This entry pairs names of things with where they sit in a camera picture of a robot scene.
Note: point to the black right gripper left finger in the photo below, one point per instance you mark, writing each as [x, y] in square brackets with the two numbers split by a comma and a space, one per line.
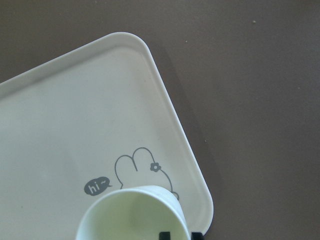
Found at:
[164, 236]

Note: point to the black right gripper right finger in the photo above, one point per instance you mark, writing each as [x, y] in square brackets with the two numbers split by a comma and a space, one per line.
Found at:
[197, 236]

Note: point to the pale yellow plastic cup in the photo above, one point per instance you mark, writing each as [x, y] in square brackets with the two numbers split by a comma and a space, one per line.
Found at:
[138, 213]

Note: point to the cream plastic tray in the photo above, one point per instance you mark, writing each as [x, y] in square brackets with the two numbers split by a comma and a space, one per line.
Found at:
[85, 124]

